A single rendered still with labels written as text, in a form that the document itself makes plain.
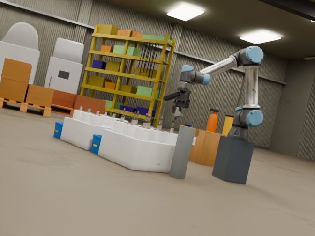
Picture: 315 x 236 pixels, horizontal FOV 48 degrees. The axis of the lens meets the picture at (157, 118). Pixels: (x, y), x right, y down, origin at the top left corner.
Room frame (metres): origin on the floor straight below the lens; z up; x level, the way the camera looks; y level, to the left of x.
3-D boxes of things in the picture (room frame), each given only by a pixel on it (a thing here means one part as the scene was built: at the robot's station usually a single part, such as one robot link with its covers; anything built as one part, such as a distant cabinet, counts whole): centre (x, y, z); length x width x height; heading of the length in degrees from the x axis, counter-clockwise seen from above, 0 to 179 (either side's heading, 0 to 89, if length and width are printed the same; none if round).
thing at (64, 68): (7.51, 2.13, 0.75); 0.76 x 0.68 x 1.50; 19
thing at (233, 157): (2.56, -0.59, 0.15); 0.18 x 0.18 x 0.30; 19
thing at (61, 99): (6.70, 1.58, 0.20); 1.15 x 0.76 x 0.40; 108
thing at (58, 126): (2.90, 0.65, 0.06); 0.30 x 0.11 x 0.12; 133
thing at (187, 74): (2.31, -0.13, 0.64); 0.09 x 0.08 x 0.11; 103
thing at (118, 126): (2.34, 0.22, 0.16); 0.10 x 0.10 x 0.18
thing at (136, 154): (2.33, 0.06, 0.09); 0.39 x 0.39 x 0.18; 42
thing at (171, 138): (2.32, -0.11, 0.16); 0.10 x 0.10 x 0.18
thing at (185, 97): (2.31, -0.13, 0.48); 0.09 x 0.08 x 0.12; 63
